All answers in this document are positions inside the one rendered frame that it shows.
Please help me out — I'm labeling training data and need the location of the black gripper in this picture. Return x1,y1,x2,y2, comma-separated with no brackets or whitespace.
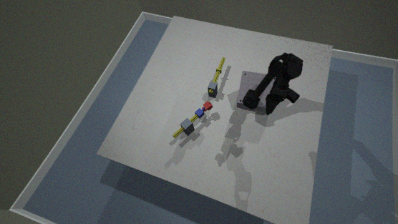
266,79,288,115

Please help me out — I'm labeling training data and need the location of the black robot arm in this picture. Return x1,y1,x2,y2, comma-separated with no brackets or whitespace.
242,52,303,109

